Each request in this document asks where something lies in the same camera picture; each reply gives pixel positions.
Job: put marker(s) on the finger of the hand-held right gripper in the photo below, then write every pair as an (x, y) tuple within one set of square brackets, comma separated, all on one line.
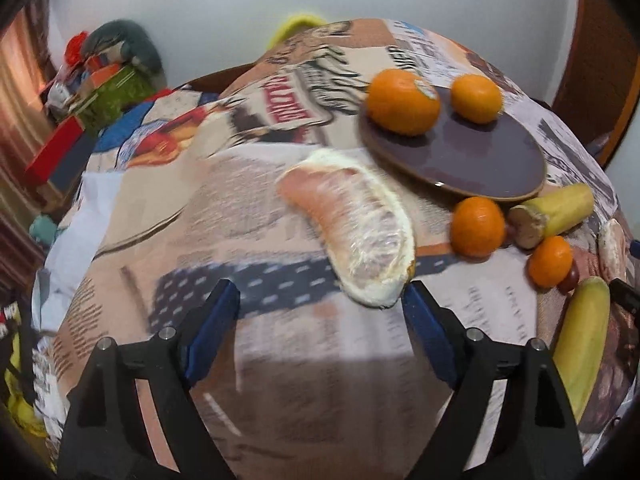
[(636, 250), (626, 294)]

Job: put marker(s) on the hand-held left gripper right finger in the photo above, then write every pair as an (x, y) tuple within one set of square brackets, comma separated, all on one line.
[(430, 330)]

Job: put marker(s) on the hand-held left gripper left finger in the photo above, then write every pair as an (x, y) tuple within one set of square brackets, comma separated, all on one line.
[(212, 330)]

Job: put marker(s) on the small peeled pomelo segment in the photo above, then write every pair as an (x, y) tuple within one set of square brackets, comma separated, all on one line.
[(612, 250)]

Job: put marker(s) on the small orange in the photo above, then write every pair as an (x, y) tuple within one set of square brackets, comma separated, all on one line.
[(550, 262), (477, 227), (476, 99)]

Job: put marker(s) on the cut yellow banana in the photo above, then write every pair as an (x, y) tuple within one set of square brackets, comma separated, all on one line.
[(555, 212)]

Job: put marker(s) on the large peeled pomelo segment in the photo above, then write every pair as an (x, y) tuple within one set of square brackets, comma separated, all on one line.
[(350, 220)]

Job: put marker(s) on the brown round plate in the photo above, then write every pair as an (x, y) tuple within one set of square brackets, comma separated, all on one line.
[(475, 155)]

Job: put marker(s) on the newspaper print blanket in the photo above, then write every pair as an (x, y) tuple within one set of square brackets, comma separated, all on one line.
[(300, 385)]

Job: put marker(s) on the white sheet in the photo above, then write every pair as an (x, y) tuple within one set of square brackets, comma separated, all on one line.
[(80, 240)]

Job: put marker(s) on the wooden door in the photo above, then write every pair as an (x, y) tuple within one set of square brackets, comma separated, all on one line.
[(600, 60)]

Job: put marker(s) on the yellow and black cloth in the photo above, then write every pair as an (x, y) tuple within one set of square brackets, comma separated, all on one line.
[(17, 385)]

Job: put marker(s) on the large orange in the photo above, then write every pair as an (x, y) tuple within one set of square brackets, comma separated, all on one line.
[(402, 102)]

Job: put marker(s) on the red box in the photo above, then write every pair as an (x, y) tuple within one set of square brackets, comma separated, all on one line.
[(52, 152)]

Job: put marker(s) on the green patterned bag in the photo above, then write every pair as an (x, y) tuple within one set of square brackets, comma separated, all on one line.
[(117, 95)]

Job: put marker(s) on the orange box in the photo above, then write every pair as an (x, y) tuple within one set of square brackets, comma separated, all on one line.
[(105, 74)]

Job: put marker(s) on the orange curtain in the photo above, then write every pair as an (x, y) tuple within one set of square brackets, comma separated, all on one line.
[(17, 110)]

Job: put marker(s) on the grey plush pillow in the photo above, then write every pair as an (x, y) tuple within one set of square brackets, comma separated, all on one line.
[(130, 40)]

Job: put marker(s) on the red plastic bag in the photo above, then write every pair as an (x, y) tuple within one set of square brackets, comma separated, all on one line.
[(75, 47)]

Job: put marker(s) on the yellow foam tube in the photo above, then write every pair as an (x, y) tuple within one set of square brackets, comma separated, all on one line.
[(295, 25)]

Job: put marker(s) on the wooden bed frame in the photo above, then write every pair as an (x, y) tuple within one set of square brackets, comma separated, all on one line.
[(215, 80)]

